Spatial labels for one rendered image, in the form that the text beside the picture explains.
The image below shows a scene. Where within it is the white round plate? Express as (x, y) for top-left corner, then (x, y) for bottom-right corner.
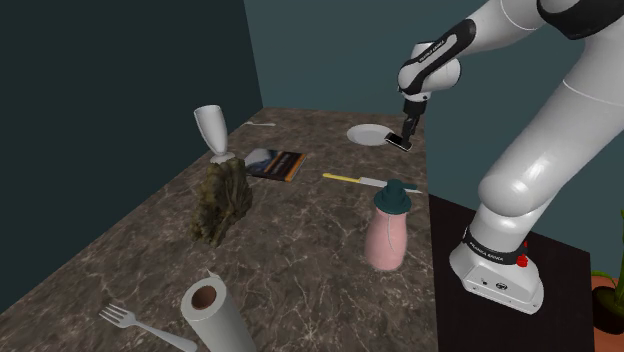
(346, 123), (396, 147)

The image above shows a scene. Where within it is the pink soap dispenser teal pump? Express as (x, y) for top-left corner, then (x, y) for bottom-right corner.
(364, 178), (419, 272)

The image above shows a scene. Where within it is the black and white phone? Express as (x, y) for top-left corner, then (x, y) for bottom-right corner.
(383, 131), (414, 153)

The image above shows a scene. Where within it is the dark cover book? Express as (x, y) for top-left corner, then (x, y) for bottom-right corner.
(243, 147), (308, 183)

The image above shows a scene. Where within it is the yellow handled knife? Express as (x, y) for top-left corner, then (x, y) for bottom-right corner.
(322, 172), (423, 195)

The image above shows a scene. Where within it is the white paper towel roll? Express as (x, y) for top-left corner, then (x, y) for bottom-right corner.
(180, 268), (258, 352)

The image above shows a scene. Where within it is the green potted plant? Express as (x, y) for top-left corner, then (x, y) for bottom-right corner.
(590, 209), (624, 337)

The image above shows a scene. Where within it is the white tall cup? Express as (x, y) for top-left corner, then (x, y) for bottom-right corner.
(193, 104), (236, 165)

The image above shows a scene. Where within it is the silver fork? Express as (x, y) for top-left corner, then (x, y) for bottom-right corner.
(98, 303), (199, 352)

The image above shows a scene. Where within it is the olive green rock figure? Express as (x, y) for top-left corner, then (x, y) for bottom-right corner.
(188, 156), (254, 248)

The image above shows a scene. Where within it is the black robot stand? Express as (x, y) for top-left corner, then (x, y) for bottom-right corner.
(428, 193), (596, 352)

